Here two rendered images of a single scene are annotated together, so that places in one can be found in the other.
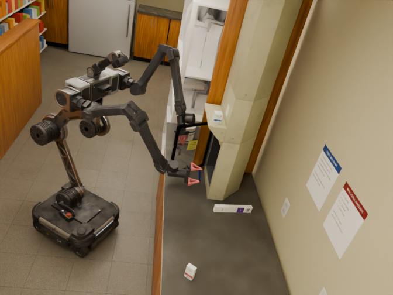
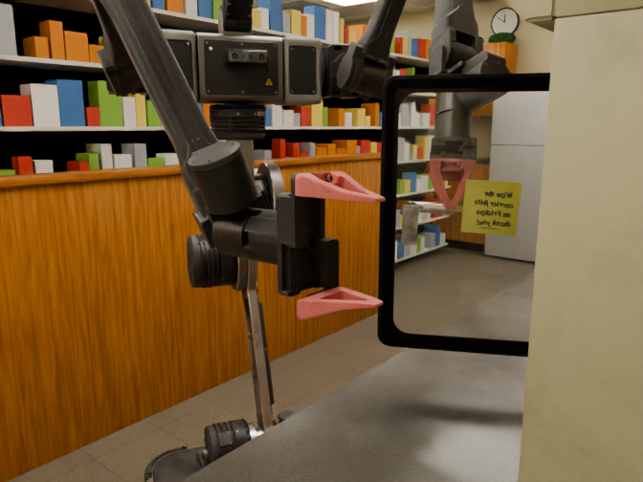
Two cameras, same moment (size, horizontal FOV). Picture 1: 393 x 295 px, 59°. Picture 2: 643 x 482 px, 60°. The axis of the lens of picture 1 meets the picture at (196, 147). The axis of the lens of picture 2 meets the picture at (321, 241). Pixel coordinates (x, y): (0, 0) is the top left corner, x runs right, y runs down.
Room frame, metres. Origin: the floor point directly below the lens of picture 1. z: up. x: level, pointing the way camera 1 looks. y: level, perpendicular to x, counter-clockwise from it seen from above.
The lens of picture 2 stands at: (1.41, -0.41, 1.32)
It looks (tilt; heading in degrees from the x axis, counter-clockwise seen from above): 12 degrees down; 50
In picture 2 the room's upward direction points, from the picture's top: straight up
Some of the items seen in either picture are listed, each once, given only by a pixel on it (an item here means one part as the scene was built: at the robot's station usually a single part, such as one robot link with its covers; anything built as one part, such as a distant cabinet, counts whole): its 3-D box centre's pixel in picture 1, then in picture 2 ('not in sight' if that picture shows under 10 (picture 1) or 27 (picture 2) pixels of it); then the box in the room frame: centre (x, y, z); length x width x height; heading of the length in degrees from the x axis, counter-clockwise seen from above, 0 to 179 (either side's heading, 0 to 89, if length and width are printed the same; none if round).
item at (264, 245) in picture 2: (182, 172); (286, 238); (1.75, 0.05, 1.21); 0.07 x 0.07 x 0.10; 10
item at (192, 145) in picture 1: (191, 147); (487, 220); (2.09, 0.04, 1.19); 0.30 x 0.01 x 0.40; 129
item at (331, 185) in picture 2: (194, 170); (340, 210); (1.76, -0.02, 1.24); 0.09 x 0.07 x 0.07; 100
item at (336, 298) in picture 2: (192, 178); (340, 282); (1.76, -0.02, 1.17); 0.09 x 0.07 x 0.07; 100
